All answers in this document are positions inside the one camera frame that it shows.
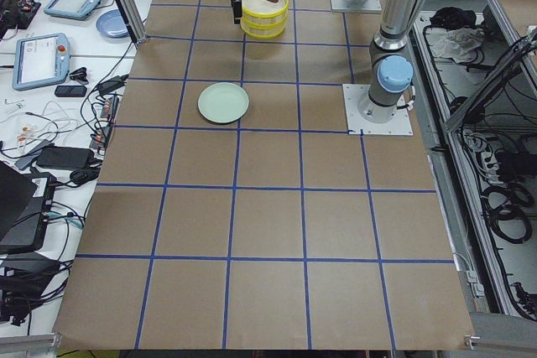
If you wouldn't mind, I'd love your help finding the yellow bamboo steamer basket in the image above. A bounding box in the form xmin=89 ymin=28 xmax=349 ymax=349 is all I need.
xmin=242 ymin=0 xmax=289 ymax=18
xmin=240 ymin=13 xmax=288 ymax=39

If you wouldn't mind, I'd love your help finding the light green plate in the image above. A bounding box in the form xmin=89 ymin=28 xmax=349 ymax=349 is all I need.
xmin=197 ymin=82 xmax=249 ymax=124

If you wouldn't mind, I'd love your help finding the blue plate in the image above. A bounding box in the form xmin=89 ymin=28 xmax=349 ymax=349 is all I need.
xmin=96 ymin=9 xmax=129 ymax=39

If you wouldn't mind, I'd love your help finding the small black box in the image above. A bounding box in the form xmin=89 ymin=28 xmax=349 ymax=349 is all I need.
xmin=55 ymin=85 xmax=87 ymax=98

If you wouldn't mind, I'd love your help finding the lower teach pendant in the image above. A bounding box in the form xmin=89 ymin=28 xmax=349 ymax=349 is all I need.
xmin=12 ymin=33 xmax=70 ymax=91

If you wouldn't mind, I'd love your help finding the white cloth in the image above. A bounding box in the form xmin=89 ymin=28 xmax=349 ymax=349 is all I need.
xmin=431 ymin=28 xmax=485 ymax=63

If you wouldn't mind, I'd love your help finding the large black power brick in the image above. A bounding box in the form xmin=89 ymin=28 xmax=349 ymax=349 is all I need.
xmin=36 ymin=146 xmax=94 ymax=170

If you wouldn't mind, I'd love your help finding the black laptop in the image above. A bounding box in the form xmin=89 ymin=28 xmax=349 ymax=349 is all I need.
xmin=1 ymin=162 xmax=55 ymax=254

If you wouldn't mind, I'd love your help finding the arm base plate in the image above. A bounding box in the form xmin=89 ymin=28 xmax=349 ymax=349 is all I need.
xmin=342 ymin=84 xmax=414 ymax=137
xmin=331 ymin=0 xmax=382 ymax=14

